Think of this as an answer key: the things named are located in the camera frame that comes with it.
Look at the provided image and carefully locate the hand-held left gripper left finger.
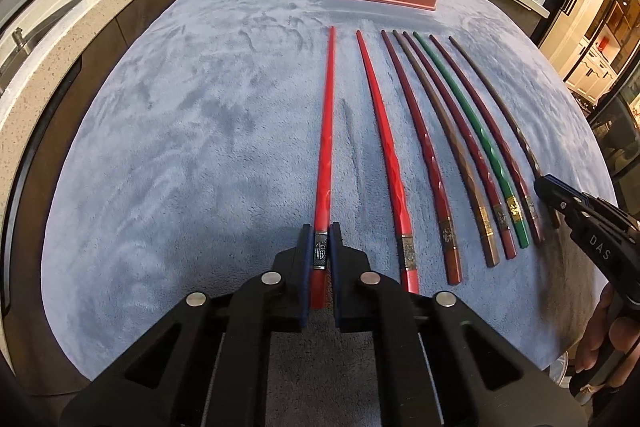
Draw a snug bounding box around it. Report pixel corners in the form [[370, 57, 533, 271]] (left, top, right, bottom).
[[60, 222, 314, 427]]

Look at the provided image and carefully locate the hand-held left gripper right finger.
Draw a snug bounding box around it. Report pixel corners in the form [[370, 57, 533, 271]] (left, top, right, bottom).
[[330, 221, 589, 427]]

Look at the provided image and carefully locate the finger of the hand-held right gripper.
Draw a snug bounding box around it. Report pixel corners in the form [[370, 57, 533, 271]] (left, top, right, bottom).
[[534, 174, 581, 233]]

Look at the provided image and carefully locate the dark red chopstick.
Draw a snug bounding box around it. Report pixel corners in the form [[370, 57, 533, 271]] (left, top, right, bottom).
[[402, 31, 519, 261], [380, 29, 464, 286], [429, 34, 546, 246]]

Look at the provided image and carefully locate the green chopstick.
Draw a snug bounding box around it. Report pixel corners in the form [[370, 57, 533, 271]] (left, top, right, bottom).
[[413, 32, 531, 250]]

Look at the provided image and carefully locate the brown chopstick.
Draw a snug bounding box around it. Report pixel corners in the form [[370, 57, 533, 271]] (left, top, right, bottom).
[[392, 29, 501, 268], [448, 36, 562, 229]]

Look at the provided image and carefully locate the bright red chopstick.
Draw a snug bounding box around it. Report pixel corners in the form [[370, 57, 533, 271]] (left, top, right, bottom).
[[354, 29, 422, 296], [311, 26, 339, 311]]

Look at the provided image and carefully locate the person's right hand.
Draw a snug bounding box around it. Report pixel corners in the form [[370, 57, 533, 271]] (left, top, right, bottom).
[[575, 283, 640, 400]]

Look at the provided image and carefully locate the blue-grey plush table cloth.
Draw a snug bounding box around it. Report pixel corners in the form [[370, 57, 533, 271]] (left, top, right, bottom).
[[37, 0, 621, 403]]

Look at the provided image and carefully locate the glass panel door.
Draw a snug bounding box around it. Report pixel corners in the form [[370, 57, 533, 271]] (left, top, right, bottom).
[[540, 0, 640, 188]]

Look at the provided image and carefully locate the white speckled kitchen countertop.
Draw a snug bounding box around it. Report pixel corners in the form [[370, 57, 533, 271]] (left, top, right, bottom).
[[0, 0, 551, 188]]

